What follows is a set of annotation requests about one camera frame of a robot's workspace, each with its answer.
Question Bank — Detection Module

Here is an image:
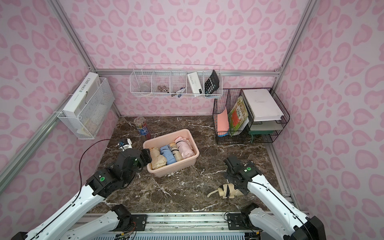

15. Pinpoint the black wire desk organizer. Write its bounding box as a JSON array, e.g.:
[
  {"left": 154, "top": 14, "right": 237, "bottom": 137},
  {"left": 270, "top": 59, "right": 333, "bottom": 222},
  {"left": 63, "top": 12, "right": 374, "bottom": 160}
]
[{"left": 213, "top": 88, "right": 291, "bottom": 144}]

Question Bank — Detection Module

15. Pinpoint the white wire wall basket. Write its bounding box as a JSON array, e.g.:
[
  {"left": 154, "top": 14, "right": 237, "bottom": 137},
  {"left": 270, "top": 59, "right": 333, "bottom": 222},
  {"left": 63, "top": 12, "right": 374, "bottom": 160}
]
[{"left": 130, "top": 64, "right": 224, "bottom": 99}]

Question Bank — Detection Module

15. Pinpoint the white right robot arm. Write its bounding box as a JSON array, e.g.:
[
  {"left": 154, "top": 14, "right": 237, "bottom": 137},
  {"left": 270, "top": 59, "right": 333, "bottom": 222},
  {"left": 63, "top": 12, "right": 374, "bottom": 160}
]
[{"left": 224, "top": 155, "right": 326, "bottom": 240}]

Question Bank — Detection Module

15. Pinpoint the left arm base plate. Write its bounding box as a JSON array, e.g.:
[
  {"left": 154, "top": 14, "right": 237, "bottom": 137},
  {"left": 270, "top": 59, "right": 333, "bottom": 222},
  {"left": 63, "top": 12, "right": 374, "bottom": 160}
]
[{"left": 113, "top": 215, "right": 148, "bottom": 233}]

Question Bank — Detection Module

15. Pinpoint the pink plastic storage box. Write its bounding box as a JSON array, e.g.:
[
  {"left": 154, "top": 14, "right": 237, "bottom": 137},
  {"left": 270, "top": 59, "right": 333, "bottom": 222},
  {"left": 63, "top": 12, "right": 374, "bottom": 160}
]
[{"left": 143, "top": 129, "right": 200, "bottom": 177}]

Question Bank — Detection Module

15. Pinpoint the black calculator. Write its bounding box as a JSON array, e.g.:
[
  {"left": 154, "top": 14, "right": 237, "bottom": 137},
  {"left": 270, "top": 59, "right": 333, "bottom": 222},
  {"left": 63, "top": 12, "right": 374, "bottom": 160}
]
[{"left": 204, "top": 70, "right": 220, "bottom": 95}]

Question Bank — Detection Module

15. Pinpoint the green red book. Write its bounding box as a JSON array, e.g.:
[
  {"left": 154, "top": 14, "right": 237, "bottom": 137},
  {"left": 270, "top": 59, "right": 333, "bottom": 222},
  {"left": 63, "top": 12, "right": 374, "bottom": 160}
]
[{"left": 228, "top": 96, "right": 249, "bottom": 137}]

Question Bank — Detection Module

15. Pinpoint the beige umbrella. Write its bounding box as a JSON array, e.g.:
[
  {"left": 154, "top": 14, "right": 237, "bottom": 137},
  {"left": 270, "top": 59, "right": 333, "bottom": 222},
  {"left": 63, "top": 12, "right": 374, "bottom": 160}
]
[{"left": 150, "top": 148, "right": 167, "bottom": 170}]

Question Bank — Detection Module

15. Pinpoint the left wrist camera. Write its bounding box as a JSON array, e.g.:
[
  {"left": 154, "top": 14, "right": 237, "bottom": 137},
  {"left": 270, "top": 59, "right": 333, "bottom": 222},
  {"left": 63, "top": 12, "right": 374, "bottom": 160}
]
[{"left": 117, "top": 139, "right": 133, "bottom": 152}]

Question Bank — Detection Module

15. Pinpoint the white long box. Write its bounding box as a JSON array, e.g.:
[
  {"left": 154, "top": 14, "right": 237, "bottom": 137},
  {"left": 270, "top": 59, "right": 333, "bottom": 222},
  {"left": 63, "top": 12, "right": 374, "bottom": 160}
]
[{"left": 63, "top": 72, "right": 101, "bottom": 118}]

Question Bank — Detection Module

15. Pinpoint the colored pencil tube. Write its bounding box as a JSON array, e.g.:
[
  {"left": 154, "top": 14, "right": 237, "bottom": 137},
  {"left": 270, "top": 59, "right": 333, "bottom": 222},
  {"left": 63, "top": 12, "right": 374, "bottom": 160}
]
[{"left": 134, "top": 117, "right": 152, "bottom": 140}]

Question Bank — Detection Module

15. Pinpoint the pink folder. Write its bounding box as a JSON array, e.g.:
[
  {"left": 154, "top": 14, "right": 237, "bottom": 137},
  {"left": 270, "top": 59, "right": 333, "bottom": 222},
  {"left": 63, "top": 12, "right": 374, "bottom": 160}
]
[{"left": 217, "top": 109, "right": 230, "bottom": 137}]

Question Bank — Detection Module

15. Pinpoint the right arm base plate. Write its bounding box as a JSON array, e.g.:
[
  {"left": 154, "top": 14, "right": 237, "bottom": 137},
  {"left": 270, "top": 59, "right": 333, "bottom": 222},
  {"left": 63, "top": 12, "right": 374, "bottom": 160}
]
[{"left": 224, "top": 212, "right": 261, "bottom": 231}]

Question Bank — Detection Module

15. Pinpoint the white paper stack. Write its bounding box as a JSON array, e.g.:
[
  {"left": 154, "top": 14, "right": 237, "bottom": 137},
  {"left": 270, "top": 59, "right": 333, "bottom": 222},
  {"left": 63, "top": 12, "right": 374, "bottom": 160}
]
[{"left": 243, "top": 89, "right": 284, "bottom": 122}]

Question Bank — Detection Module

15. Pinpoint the white mesh side basket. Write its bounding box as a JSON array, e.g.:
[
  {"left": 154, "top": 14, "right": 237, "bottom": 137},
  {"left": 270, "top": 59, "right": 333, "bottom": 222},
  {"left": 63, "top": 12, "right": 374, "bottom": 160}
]
[{"left": 58, "top": 78, "right": 115, "bottom": 140}]

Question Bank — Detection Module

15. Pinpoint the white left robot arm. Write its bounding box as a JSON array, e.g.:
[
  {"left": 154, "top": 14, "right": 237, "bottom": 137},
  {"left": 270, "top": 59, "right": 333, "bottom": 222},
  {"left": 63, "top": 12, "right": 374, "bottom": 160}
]
[{"left": 12, "top": 148, "right": 152, "bottom": 240}]

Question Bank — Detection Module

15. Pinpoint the white small box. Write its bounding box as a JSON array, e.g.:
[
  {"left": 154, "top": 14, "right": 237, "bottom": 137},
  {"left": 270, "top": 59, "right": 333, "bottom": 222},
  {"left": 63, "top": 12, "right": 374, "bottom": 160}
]
[{"left": 187, "top": 72, "right": 203, "bottom": 95}]

